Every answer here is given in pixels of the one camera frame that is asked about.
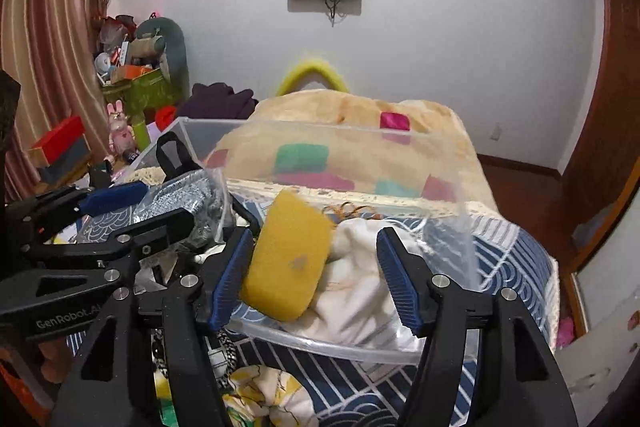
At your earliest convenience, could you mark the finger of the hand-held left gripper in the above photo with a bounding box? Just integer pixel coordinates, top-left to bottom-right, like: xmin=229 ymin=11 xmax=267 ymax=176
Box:
xmin=4 ymin=182 xmax=149 ymax=238
xmin=25 ymin=208 xmax=197 ymax=269

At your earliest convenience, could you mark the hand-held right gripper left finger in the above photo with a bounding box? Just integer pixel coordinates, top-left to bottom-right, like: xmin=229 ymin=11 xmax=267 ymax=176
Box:
xmin=50 ymin=227 xmax=256 ymax=427

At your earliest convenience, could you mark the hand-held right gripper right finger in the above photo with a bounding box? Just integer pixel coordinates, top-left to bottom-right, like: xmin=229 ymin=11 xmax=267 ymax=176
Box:
xmin=376 ymin=227 xmax=581 ymax=427

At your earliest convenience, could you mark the silver glitter pouch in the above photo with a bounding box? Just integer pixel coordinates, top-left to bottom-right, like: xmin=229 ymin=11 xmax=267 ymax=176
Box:
xmin=134 ymin=169 xmax=234 ymax=254

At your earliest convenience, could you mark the yellow sponge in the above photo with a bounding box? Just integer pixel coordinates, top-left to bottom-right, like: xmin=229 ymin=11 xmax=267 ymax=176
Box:
xmin=239 ymin=188 xmax=335 ymax=323

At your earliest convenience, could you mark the clear plastic storage bin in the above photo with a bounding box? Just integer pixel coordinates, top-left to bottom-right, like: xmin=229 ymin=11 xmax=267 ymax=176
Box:
xmin=122 ymin=117 xmax=482 ymax=365

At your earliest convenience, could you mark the white towel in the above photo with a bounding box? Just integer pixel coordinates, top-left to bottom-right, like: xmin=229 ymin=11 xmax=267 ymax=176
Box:
xmin=282 ymin=217 xmax=427 ymax=354

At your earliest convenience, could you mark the pink rabbit toy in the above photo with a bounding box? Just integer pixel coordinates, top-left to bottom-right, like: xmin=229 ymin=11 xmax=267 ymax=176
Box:
xmin=106 ymin=99 xmax=137 ymax=156

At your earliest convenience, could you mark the red box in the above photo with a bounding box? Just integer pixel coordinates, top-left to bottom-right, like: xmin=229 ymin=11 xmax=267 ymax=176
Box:
xmin=27 ymin=115 xmax=94 ymax=186

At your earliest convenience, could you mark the red cloth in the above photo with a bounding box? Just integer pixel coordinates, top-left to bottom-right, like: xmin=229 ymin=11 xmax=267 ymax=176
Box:
xmin=153 ymin=105 xmax=179 ymax=131

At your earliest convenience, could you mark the green box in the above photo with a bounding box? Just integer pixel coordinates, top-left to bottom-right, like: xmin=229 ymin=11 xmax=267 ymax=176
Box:
xmin=101 ymin=69 xmax=182 ymax=148

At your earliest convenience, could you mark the blue wave pattern bedsheet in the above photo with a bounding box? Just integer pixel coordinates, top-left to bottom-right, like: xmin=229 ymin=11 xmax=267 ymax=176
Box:
xmin=65 ymin=199 xmax=559 ymax=427

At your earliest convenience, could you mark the yellow printed cloth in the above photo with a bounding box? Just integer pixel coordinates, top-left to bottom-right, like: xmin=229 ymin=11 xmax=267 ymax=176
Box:
xmin=154 ymin=364 xmax=322 ymax=427

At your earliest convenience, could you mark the purple cloth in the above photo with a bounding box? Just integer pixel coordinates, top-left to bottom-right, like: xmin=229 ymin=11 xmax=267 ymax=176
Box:
xmin=175 ymin=82 xmax=259 ymax=124

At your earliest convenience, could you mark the pile of small clutter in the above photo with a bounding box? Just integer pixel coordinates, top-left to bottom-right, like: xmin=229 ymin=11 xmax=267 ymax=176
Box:
xmin=92 ymin=13 xmax=166 ymax=86

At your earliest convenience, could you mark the grey plush toy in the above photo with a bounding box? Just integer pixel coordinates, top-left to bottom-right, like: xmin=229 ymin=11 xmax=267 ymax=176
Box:
xmin=134 ymin=17 xmax=191 ymax=105

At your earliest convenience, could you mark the cream blanket with coloured squares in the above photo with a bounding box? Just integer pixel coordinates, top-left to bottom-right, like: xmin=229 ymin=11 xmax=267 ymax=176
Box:
xmin=205 ymin=88 xmax=501 ymax=215

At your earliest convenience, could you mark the striped curtain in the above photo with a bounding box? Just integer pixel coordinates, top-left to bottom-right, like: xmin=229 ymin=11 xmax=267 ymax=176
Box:
xmin=0 ymin=0 xmax=132 ymax=208

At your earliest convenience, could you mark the yellow plush arch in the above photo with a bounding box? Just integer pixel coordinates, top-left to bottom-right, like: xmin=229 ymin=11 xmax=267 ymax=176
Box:
xmin=275 ymin=54 xmax=349 ymax=98

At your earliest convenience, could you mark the black plastic strap loop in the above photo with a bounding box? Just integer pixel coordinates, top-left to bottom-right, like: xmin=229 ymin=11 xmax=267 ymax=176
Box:
xmin=156 ymin=132 xmax=203 ymax=184

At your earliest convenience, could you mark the black and white braided cord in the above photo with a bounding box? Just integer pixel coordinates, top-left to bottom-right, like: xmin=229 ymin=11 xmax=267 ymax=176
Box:
xmin=150 ymin=326 xmax=237 ymax=379

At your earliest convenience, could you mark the orange hair tie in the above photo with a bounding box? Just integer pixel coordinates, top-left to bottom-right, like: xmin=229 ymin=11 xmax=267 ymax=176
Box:
xmin=322 ymin=202 xmax=383 ymax=224

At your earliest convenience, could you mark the black screen cable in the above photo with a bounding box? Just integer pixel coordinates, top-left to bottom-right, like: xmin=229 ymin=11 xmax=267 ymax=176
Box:
xmin=324 ymin=0 xmax=347 ymax=26

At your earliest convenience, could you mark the wooden door frame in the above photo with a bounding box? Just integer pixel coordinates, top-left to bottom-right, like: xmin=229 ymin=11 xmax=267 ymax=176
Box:
xmin=535 ymin=0 xmax=640 ymax=270

